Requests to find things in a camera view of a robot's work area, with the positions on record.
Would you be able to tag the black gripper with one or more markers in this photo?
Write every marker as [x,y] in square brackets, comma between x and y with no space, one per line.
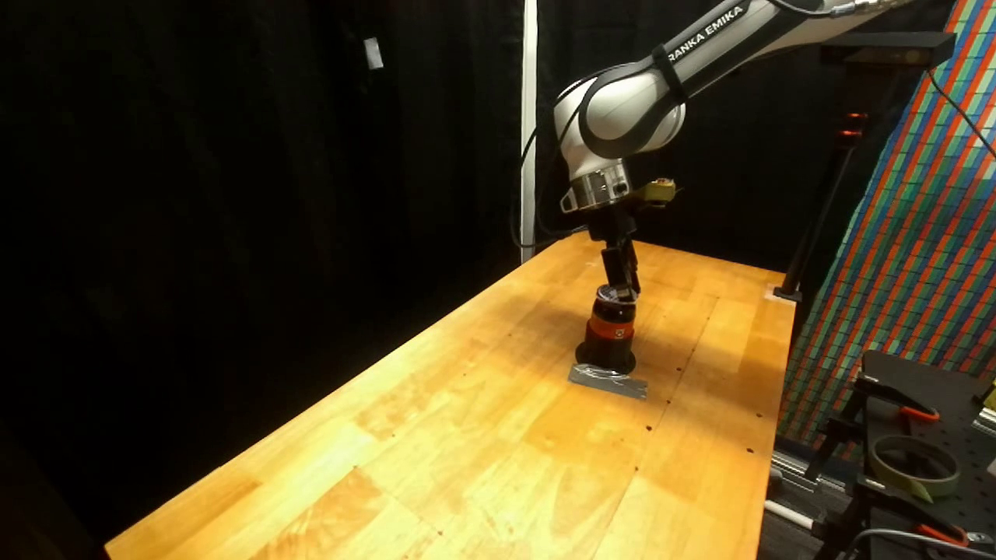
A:
[615,225]

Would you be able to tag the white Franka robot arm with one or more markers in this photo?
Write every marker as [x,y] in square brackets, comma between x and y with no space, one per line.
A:
[624,102]

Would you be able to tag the red and black object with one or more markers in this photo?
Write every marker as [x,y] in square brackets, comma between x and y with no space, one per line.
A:
[611,342]

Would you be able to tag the white vertical pole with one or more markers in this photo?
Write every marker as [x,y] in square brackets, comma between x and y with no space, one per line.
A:
[526,125]

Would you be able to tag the black tripod stand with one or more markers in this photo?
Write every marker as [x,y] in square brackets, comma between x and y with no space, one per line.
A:
[830,187]

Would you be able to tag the colourful striped panel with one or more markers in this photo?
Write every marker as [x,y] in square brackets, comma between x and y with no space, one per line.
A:
[913,260]

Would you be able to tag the white tag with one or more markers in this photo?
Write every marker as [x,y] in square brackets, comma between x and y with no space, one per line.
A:
[376,54]

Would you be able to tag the tape roll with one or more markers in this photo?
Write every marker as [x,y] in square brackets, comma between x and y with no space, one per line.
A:
[913,466]

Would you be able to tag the black curtain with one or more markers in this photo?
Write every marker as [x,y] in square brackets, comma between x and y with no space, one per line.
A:
[207,207]

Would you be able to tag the grey base plate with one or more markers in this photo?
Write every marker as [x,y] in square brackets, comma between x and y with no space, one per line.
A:
[611,379]

